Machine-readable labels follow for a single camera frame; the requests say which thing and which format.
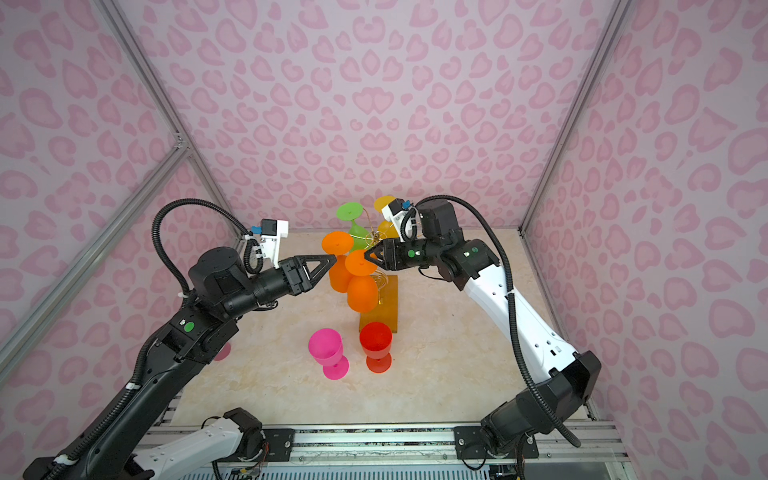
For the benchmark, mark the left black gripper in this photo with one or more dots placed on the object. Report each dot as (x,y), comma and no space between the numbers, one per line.
(294,268)

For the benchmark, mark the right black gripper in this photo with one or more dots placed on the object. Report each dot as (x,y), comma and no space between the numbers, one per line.
(391,247)

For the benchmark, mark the orange wine glass front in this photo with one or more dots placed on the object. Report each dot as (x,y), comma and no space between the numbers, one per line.
(362,291)

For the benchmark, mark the orange wine glass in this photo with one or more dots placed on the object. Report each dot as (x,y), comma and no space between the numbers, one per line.
(362,291)
(338,244)

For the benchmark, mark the pink wine glass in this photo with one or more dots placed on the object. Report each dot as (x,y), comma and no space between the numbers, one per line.
(327,349)

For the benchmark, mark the red wine glass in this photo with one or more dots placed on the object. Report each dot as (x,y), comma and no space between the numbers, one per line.
(376,340)

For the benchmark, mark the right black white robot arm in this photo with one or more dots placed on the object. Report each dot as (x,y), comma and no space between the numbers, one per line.
(451,235)

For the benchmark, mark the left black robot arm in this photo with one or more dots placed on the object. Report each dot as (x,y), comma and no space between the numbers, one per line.
(173,355)

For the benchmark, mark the yellow wine glass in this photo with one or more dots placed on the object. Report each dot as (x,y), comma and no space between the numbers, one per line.
(387,225)

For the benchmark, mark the orange wine glass back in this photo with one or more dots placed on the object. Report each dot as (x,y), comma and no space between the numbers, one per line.
(338,244)

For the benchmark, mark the green wine glass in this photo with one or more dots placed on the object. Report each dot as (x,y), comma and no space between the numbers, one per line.
(352,212)

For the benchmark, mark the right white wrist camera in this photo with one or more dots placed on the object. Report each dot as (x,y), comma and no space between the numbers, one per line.
(408,225)

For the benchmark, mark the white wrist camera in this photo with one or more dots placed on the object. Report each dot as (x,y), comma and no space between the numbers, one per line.
(408,225)
(263,242)

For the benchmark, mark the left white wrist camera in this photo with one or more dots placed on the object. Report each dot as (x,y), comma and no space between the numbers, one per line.
(263,242)

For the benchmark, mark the gold wire glass rack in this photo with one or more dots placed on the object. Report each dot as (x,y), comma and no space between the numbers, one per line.
(386,310)

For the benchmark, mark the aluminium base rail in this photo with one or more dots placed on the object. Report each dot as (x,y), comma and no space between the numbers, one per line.
(428,451)

